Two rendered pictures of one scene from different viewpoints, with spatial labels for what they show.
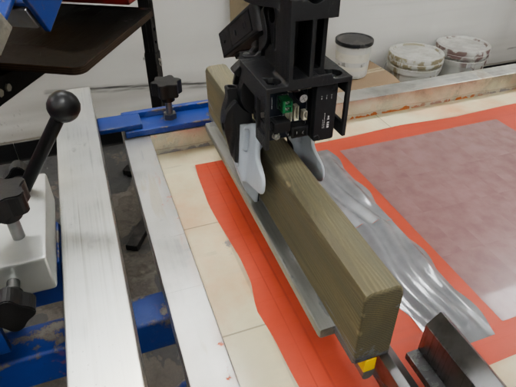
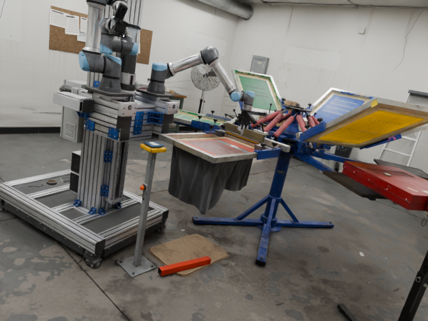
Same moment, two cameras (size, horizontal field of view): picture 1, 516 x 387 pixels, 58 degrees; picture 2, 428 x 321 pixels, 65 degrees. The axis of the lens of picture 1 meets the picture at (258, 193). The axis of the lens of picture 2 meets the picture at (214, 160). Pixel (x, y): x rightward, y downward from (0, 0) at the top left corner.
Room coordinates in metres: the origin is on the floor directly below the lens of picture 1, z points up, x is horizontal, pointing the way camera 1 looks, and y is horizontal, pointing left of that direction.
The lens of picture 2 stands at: (2.69, -1.56, 1.56)
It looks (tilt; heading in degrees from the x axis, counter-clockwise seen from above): 16 degrees down; 150
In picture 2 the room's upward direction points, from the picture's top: 11 degrees clockwise
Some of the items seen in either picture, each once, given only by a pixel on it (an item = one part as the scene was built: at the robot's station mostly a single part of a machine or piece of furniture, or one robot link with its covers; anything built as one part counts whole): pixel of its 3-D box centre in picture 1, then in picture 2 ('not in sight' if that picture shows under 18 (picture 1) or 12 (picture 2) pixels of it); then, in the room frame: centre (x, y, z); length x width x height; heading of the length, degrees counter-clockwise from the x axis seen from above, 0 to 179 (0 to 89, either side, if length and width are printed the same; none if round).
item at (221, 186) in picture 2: not in sight; (230, 182); (0.70, -0.24, 0.74); 0.46 x 0.04 x 0.42; 110
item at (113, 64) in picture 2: not in sight; (111, 65); (0.32, -1.12, 1.42); 0.13 x 0.12 x 0.14; 98
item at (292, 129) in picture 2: not in sight; (281, 167); (0.12, 0.73, 0.67); 0.39 x 0.39 x 1.35
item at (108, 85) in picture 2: not in sight; (110, 83); (0.32, -1.11, 1.31); 0.15 x 0.15 x 0.10
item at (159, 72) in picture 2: not in sight; (158, 71); (0.04, -0.70, 1.42); 0.13 x 0.12 x 0.14; 144
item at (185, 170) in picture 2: not in sight; (188, 177); (0.58, -0.54, 0.74); 0.45 x 0.03 x 0.43; 20
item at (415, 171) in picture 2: not in sight; (355, 162); (0.55, 1.24, 0.91); 1.34 x 0.40 x 0.08; 50
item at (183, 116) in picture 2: not in sight; (206, 113); (-0.46, 0.03, 1.05); 1.08 x 0.61 x 0.23; 50
